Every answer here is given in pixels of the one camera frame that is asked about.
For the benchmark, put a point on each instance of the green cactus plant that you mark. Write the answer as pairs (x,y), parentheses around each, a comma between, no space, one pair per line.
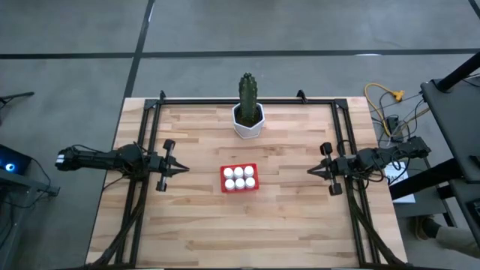
(248,97)

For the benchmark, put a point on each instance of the black tripod leg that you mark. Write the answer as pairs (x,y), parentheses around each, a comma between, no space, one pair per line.
(17,96)

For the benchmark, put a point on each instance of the black power strip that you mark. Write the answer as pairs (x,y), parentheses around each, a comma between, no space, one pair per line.
(393,123)

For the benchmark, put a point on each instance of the dark grey cart top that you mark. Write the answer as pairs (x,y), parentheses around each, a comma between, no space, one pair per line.
(457,123)

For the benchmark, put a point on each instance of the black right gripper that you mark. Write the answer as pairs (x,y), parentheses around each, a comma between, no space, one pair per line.
(339,167)

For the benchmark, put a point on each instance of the black computer blue light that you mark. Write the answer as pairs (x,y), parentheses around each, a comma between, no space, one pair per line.
(20,161)

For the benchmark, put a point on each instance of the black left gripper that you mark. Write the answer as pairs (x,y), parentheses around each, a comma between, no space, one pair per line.
(165,165)

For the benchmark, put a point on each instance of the white printed paper sheet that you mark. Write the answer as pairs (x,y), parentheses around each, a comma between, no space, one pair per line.
(405,191)

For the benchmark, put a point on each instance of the red plastic slotted basket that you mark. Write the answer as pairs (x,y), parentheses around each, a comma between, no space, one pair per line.
(222,187)

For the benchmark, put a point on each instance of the person's shoe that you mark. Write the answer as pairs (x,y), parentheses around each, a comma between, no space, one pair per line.
(423,227)

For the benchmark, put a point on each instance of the grey cart base plate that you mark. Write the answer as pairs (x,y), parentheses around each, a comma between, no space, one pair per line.
(412,210)

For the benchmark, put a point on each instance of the black aluminium table frame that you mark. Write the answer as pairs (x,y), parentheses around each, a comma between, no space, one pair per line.
(225,101)

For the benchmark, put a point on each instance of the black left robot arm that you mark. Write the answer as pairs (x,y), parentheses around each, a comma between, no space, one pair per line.
(93,159)

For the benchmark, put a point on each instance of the person's leg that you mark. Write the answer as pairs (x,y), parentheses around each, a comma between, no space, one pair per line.
(457,240)

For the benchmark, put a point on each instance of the black cart beam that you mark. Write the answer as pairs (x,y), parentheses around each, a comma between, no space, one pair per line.
(420,183)

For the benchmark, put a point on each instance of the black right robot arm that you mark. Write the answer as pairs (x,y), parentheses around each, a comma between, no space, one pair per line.
(375,159)

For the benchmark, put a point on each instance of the dark grey desk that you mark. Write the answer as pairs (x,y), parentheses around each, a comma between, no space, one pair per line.
(15,210)

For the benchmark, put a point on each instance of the black slanted pole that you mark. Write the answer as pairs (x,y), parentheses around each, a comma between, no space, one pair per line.
(461,71)

